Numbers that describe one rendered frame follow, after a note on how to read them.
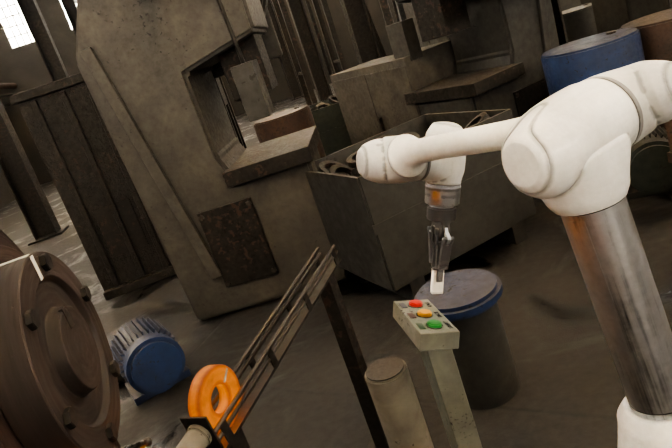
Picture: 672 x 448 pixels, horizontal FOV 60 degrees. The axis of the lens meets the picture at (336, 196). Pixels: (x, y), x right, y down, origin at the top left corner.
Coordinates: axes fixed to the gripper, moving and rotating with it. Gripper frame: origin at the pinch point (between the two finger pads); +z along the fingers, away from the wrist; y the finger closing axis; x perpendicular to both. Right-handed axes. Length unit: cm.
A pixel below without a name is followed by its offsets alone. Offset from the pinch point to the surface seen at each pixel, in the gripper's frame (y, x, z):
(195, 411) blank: 17, -62, 22
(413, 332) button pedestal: -0.8, -5.6, 14.5
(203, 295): -214, -65, 80
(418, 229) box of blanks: -138, 45, 22
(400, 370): 0.7, -9.2, 24.5
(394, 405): 2.3, -11.0, 33.5
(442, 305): -41, 19, 24
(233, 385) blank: 8, -53, 21
